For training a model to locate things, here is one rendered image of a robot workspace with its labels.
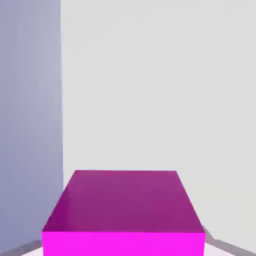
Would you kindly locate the large magenta box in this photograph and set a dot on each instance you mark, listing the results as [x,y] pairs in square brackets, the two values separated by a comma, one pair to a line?
[124,210]

